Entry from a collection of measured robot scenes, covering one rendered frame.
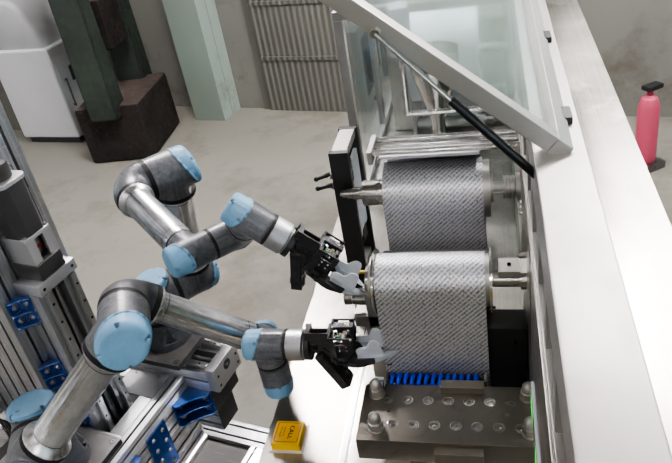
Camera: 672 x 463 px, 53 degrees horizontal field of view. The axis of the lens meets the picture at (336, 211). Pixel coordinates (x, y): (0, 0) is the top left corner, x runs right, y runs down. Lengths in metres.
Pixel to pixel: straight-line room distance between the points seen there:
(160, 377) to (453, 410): 1.06
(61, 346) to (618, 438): 1.58
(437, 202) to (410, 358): 0.37
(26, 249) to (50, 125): 4.58
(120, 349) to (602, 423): 1.07
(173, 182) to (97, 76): 3.54
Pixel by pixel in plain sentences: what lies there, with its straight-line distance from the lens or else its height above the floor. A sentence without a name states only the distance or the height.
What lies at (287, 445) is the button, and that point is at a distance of 1.69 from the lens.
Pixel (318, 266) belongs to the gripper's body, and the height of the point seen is 1.32.
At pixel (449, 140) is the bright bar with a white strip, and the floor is 1.45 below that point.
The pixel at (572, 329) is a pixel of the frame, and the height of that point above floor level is 1.65.
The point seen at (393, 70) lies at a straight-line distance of 2.34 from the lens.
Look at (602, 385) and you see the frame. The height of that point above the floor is 1.65.
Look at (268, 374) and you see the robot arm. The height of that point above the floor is 1.05.
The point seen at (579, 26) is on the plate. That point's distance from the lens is 2.41.
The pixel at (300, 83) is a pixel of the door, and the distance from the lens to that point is 5.70.
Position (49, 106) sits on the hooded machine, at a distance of 6.31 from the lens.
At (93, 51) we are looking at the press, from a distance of 5.30.
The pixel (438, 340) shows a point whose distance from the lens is 1.55.
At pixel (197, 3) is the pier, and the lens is 5.68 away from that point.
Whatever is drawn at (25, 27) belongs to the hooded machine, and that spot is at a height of 1.02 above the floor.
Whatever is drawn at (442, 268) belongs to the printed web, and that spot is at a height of 1.31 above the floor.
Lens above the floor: 2.18
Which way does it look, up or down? 31 degrees down
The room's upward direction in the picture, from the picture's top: 10 degrees counter-clockwise
